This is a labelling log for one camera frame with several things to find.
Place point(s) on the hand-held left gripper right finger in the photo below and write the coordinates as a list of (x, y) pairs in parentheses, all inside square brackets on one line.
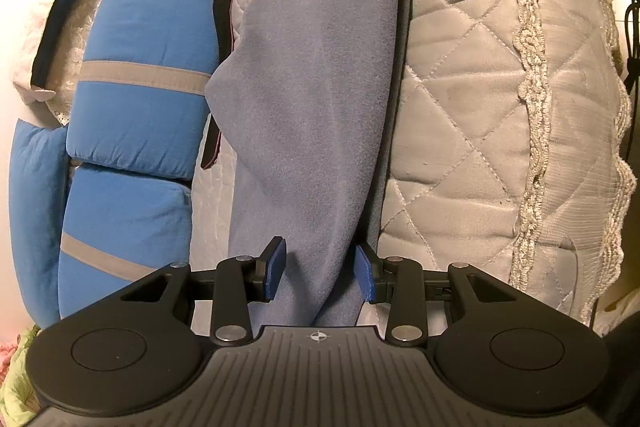
[(364, 272)]

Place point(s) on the grey quilted bedspread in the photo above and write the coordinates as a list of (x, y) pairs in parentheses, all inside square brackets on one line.
[(475, 82)]

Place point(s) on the pink cloth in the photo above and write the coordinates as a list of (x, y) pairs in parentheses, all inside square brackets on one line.
[(6, 354)]

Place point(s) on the blue pillow with grey stripes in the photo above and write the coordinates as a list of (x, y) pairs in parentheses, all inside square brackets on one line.
[(125, 217), (150, 32)]

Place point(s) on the grey-blue fleece garment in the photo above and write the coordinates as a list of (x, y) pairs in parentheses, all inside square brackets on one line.
[(320, 82)]

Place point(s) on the plain blue pillow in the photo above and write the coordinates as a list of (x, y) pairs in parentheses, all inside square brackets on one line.
[(35, 207)]

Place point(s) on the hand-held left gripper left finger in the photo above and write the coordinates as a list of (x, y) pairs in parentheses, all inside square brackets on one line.
[(275, 267)]

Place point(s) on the green cloth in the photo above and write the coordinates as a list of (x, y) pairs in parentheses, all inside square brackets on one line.
[(17, 372)]

